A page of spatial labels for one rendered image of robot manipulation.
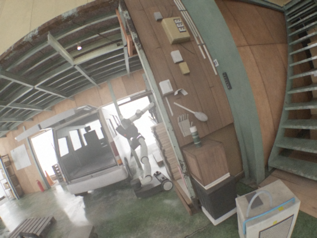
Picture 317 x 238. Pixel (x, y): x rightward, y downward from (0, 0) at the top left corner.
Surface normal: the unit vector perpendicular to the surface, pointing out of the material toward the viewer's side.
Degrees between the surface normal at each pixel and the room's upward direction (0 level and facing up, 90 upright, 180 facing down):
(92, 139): 93
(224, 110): 90
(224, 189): 90
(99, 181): 88
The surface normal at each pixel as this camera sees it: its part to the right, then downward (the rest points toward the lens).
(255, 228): -0.20, 0.13
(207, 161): 0.18, -0.01
